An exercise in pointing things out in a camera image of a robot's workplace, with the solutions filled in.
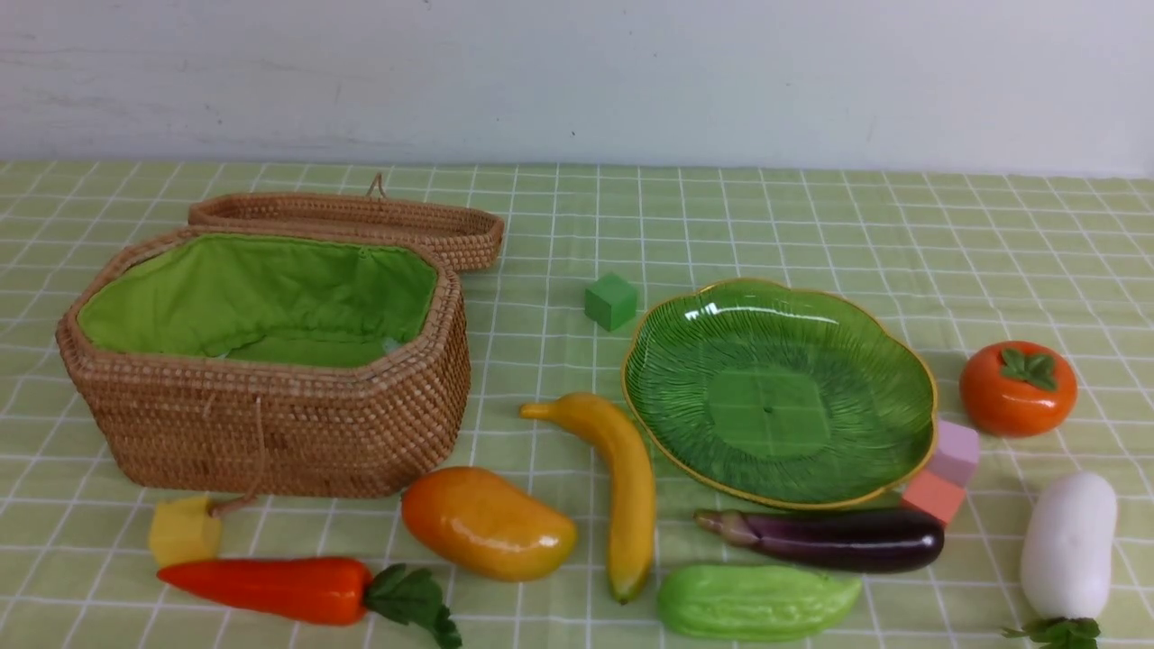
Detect yellow banana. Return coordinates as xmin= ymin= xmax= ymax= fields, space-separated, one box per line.
xmin=518 ymin=393 xmax=658 ymax=605

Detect orange yellow mango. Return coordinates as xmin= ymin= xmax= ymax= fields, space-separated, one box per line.
xmin=400 ymin=467 xmax=578 ymax=582

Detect green bitter gourd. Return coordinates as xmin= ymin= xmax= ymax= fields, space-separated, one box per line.
xmin=658 ymin=564 xmax=863 ymax=644

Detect orange carrot with green leaves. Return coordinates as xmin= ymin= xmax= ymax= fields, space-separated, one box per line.
xmin=156 ymin=557 xmax=464 ymax=648

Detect purple eggplant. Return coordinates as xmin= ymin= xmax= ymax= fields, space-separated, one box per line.
xmin=692 ymin=508 xmax=945 ymax=574

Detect orange persimmon with green leaf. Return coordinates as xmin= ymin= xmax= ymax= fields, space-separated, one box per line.
xmin=959 ymin=340 xmax=1079 ymax=438

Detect white radish with green leaves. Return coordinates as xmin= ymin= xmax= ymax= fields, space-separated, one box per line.
xmin=1002 ymin=471 xmax=1118 ymax=648

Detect green foam cube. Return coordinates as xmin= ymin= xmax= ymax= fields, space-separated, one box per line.
xmin=582 ymin=273 xmax=638 ymax=331

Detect woven wicker basket lid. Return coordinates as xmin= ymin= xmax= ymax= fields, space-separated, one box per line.
xmin=188 ymin=174 xmax=505 ymax=271

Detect green checked tablecloth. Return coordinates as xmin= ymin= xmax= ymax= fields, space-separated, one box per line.
xmin=1 ymin=161 xmax=1153 ymax=648

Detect green leaf-shaped glass plate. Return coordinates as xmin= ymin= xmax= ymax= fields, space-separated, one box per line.
xmin=621 ymin=277 xmax=939 ymax=510

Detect woven wicker basket green lining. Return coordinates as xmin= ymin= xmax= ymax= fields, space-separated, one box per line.
xmin=57 ymin=225 xmax=472 ymax=500

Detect salmon foam cube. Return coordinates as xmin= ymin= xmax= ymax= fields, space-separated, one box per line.
xmin=900 ymin=470 xmax=966 ymax=525

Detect pink foam cube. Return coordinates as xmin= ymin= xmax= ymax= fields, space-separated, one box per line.
xmin=926 ymin=420 xmax=981 ymax=488

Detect yellow foam cube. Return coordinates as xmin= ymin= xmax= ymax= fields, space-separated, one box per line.
xmin=148 ymin=497 xmax=223 ymax=568

